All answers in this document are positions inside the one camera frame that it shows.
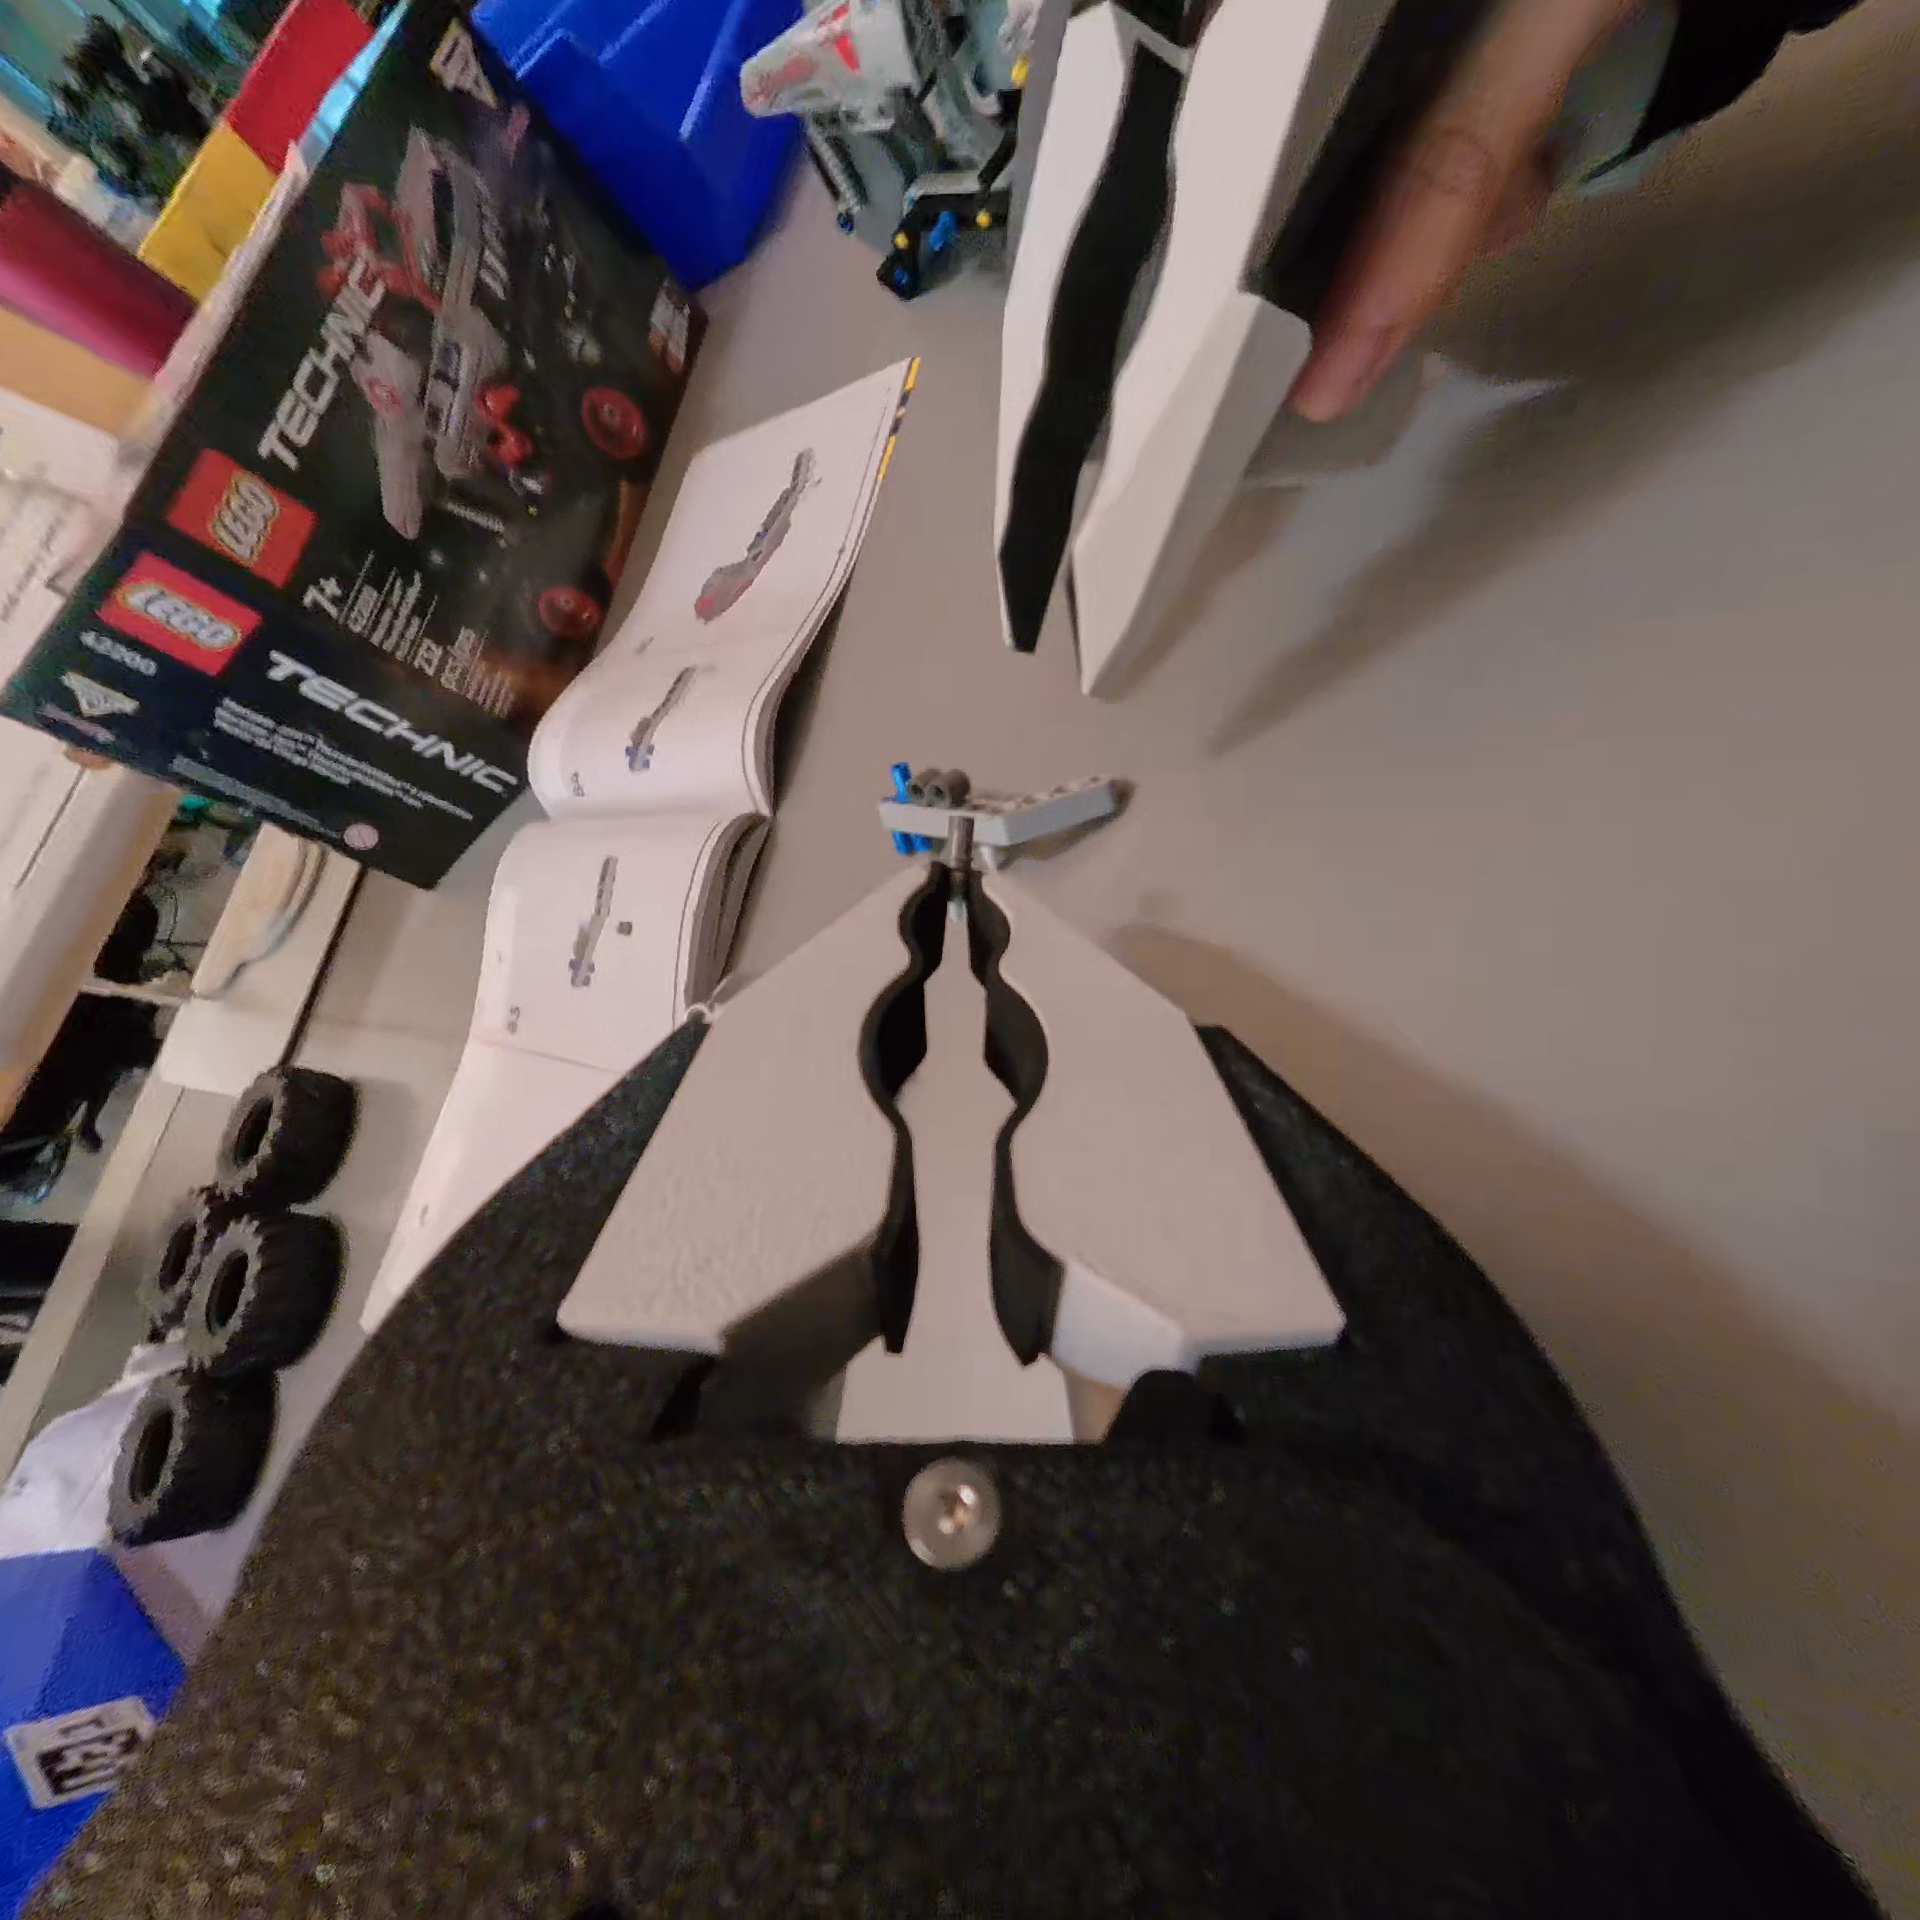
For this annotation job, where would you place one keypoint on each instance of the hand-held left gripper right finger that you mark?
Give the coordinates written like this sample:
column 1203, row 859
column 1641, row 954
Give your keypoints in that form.
column 1168, row 1184

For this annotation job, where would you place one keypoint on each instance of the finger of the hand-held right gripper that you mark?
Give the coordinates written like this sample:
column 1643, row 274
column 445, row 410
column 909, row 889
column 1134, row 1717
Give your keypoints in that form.
column 1023, row 391
column 1183, row 450

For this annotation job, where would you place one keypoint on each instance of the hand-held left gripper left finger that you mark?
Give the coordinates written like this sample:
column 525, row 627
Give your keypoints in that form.
column 720, row 1184

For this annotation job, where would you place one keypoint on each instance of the grey toy beam blue pins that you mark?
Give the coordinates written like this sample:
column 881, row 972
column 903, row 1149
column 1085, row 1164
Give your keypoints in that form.
column 1048, row 803

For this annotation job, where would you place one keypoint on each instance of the grey desk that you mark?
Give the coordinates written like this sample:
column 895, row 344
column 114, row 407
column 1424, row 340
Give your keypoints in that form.
column 1501, row 900

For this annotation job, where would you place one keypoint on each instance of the person's right hand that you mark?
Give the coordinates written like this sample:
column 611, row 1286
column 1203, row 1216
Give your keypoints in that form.
column 1438, row 225

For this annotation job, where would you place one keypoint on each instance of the partly built toy vehicle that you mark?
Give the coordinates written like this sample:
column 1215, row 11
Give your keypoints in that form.
column 931, row 210

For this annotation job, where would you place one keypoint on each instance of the open instruction booklet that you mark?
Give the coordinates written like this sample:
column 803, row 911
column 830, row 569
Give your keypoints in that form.
column 720, row 571

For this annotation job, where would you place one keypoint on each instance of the black toy tyre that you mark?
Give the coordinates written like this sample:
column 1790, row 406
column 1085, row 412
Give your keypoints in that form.
column 195, row 1454
column 294, row 1137
column 177, row 1260
column 270, row 1293

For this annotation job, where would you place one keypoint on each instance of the plain blue storage bin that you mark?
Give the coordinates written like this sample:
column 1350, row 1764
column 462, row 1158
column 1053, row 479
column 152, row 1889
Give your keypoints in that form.
column 628, row 120

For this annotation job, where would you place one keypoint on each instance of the black toy set box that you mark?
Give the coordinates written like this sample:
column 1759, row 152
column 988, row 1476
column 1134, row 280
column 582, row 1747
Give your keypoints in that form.
column 375, row 450

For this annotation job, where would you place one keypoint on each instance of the white plastic bag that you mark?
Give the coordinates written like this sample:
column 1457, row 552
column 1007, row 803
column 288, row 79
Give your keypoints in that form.
column 44, row 1472

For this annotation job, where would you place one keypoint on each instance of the blue storage bin with tag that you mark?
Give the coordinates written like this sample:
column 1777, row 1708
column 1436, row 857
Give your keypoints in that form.
column 73, row 1635

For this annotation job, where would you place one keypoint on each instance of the maroon drink bottle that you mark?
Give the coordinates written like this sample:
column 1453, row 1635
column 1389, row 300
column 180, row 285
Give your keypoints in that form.
column 73, row 285

